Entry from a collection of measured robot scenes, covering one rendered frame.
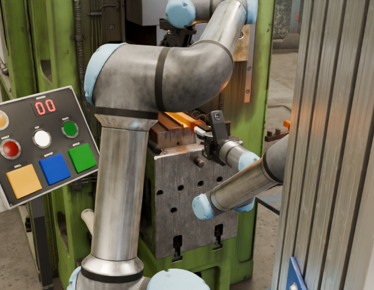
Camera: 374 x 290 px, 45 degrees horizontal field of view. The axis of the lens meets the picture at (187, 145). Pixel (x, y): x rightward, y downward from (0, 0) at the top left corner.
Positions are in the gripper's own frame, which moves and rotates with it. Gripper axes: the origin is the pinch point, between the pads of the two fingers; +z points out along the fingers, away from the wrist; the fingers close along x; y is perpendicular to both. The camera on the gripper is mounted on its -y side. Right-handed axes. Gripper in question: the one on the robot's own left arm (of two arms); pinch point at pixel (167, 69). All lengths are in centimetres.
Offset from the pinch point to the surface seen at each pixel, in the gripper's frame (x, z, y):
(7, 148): -51, 11, 13
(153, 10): 0.8, -8.7, -19.4
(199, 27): 18.3, -3.0, -16.5
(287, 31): 479, 325, -429
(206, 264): 22, 83, 33
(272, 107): 248, 230, -174
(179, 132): 11.0, 31.1, 1.0
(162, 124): 6.3, 31.7, -4.7
